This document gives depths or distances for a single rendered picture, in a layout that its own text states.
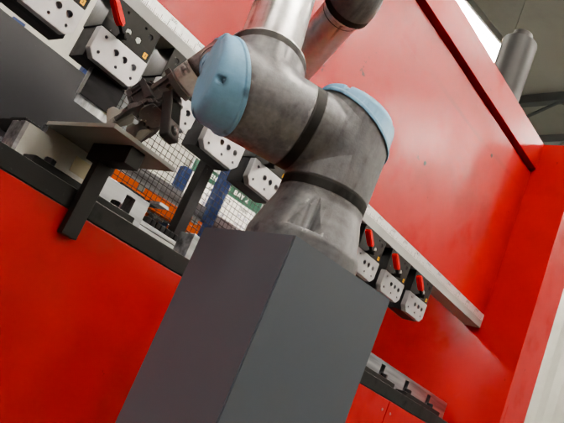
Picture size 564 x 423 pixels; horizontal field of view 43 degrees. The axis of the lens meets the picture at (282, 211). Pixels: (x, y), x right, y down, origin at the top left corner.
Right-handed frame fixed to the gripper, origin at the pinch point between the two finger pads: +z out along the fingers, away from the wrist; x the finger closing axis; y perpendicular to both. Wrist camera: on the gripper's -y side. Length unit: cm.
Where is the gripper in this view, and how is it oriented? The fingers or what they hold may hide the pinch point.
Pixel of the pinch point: (112, 141)
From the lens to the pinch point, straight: 167.7
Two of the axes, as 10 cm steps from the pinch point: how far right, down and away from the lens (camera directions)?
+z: -8.2, 5.5, 1.2
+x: -4.1, -4.3, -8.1
